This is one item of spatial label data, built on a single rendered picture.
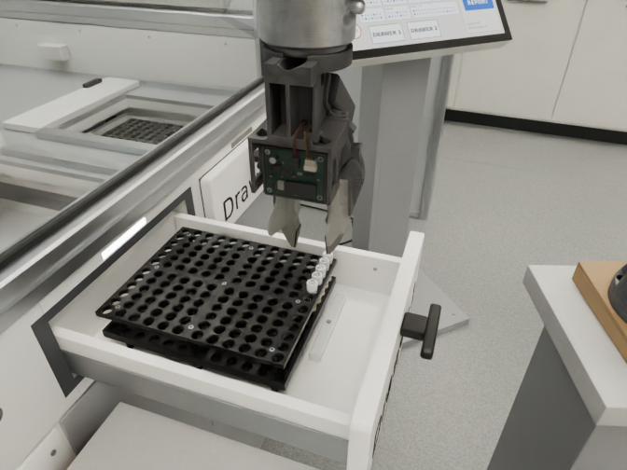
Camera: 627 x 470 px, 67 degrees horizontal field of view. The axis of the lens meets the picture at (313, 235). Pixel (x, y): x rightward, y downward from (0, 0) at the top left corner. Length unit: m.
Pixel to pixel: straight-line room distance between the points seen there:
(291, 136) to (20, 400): 0.37
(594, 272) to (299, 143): 0.59
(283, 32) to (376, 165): 1.15
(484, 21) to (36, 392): 1.30
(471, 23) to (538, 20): 1.91
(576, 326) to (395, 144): 0.88
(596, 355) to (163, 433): 0.57
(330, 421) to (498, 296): 1.61
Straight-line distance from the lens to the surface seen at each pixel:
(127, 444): 0.62
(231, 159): 0.78
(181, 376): 0.49
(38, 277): 0.53
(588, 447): 0.86
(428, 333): 0.50
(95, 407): 0.67
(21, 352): 0.54
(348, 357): 0.56
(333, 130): 0.40
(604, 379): 0.74
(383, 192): 1.56
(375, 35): 1.26
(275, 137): 0.38
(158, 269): 0.60
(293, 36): 0.36
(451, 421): 1.57
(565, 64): 3.39
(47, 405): 0.60
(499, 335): 1.85
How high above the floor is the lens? 1.26
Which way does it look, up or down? 35 degrees down
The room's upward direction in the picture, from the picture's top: straight up
